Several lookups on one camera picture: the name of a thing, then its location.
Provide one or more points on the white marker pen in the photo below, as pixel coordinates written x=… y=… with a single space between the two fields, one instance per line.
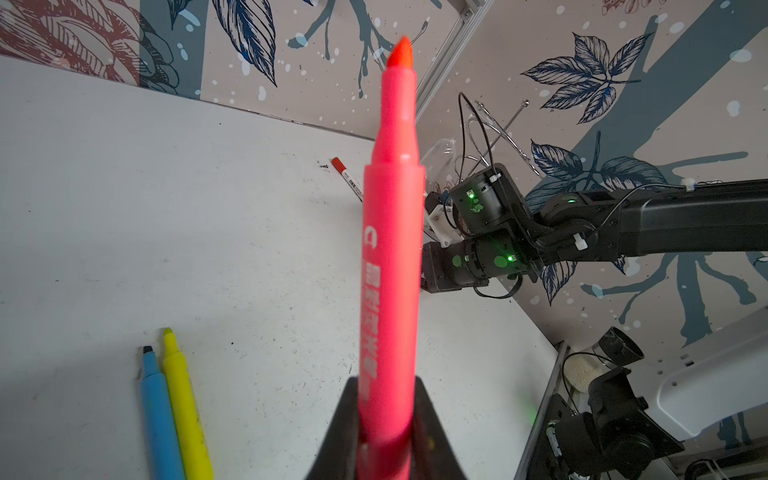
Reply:
x=352 y=184

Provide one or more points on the pink pen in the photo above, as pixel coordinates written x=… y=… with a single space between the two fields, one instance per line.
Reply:
x=394 y=183

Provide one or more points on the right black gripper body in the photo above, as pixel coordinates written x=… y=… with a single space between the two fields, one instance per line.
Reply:
x=446 y=269

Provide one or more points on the blue pen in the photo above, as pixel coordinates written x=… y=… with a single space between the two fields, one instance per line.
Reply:
x=162 y=440

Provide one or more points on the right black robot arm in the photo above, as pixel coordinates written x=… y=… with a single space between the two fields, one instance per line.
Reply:
x=639 y=410

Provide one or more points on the red marker cap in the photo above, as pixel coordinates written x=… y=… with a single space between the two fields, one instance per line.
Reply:
x=338 y=165

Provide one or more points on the yellow pen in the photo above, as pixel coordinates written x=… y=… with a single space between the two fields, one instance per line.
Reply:
x=195 y=456

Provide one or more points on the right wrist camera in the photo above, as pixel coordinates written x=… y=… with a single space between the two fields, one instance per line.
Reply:
x=440 y=221

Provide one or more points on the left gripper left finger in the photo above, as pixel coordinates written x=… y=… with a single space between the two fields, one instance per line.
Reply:
x=337 y=455

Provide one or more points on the right jar black lid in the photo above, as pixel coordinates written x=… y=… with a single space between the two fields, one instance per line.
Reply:
x=594 y=366

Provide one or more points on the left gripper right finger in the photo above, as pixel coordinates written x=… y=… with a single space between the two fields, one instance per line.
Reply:
x=432 y=455

